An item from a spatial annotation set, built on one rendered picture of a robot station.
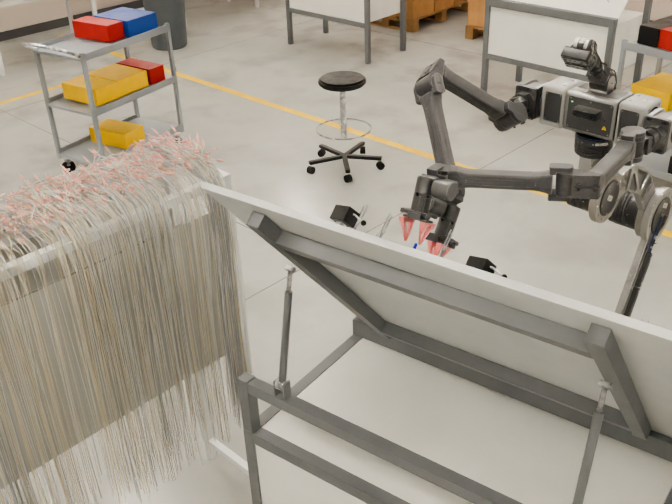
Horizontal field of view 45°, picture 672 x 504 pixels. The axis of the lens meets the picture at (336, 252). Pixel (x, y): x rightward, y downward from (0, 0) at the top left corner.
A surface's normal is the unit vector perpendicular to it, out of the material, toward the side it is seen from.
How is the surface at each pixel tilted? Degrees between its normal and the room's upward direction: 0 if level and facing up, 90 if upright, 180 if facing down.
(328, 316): 0
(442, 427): 0
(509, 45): 90
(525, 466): 0
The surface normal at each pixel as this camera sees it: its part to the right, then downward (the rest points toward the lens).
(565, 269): -0.04, -0.86
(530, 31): -0.71, 0.38
